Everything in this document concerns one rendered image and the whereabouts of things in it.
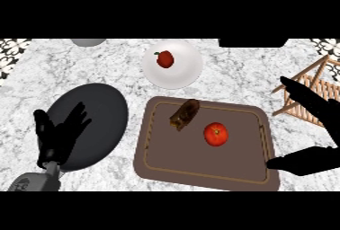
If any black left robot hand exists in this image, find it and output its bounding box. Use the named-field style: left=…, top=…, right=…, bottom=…
left=32, top=101, right=93, bottom=170

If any white round plate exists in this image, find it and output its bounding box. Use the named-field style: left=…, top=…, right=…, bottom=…
left=140, top=40, right=204, bottom=90

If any wooden tiered shelf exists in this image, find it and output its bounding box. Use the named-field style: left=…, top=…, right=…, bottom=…
left=270, top=54, right=340, bottom=128

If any red bell pepper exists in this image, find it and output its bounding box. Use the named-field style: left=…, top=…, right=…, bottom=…
left=152, top=49, right=176, bottom=69

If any black appliance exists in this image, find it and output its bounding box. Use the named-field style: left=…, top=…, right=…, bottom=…
left=217, top=39, right=290, bottom=49

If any grey round object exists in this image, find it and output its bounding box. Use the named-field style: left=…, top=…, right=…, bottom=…
left=71, top=39, right=108, bottom=48

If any brown rectangular tray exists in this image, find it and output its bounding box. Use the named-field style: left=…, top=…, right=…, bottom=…
left=133, top=95, right=281, bottom=192

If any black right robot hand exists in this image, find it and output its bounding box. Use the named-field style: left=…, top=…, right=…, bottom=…
left=266, top=75, right=340, bottom=177

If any red tomato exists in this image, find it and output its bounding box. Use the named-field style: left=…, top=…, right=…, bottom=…
left=202, top=121, right=229, bottom=147

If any dark grey oval plate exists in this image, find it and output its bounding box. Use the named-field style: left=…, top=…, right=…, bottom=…
left=46, top=83, right=130, bottom=173

